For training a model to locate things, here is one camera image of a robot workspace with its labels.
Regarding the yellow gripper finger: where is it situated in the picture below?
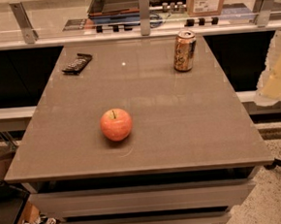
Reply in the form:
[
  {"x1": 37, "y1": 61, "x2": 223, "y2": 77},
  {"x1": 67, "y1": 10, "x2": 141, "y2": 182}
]
[{"x1": 254, "y1": 30, "x2": 281, "y2": 107}]

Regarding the red apple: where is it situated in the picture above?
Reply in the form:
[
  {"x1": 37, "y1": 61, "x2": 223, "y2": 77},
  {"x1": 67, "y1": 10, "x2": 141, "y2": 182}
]
[{"x1": 100, "y1": 108, "x2": 133, "y2": 142}]

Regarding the black rxbar chocolate wrapper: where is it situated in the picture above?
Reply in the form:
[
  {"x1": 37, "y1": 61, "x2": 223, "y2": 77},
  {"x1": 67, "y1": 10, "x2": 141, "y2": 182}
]
[{"x1": 62, "y1": 53, "x2": 93, "y2": 76}]

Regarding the gold soda can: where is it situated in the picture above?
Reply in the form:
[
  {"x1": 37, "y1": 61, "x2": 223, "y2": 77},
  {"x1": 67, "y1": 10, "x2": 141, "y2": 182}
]
[{"x1": 173, "y1": 29, "x2": 197, "y2": 72}]

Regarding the dark tray stack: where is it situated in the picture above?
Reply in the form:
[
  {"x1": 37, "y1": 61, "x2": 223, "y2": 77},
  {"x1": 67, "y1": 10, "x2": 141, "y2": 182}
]
[{"x1": 88, "y1": 0, "x2": 140, "y2": 16}]

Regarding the upper grey drawer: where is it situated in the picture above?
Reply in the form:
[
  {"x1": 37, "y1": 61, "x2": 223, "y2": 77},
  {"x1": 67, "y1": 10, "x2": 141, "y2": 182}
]
[{"x1": 30, "y1": 180, "x2": 255, "y2": 218}]

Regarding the right metal bracket post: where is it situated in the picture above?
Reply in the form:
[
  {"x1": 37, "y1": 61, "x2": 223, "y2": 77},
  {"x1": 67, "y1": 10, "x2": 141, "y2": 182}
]
[{"x1": 252, "y1": 0, "x2": 274, "y2": 28}]

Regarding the metal bracket post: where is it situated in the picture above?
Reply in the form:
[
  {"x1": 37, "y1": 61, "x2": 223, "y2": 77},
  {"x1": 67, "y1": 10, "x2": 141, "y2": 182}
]
[
  {"x1": 252, "y1": 0, "x2": 274, "y2": 28},
  {"x1": 10, "y1": 2, "x2": 39, "y2": 44},
  {"x1": 139, "y1": 0, "x2": 151, "y2": 36}
]

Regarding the middle metal bracket post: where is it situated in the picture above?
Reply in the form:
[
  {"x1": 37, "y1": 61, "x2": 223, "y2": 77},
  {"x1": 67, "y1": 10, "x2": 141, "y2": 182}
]
[{"x1": 139, "y1": 0, "x2": 151, "y2": 36}]

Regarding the left metal bracket post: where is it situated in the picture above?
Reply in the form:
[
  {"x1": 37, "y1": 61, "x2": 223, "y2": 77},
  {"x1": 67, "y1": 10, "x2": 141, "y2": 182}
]
[{"x1": 10, "y1": 2, "x2": 39, "y2": 44}]

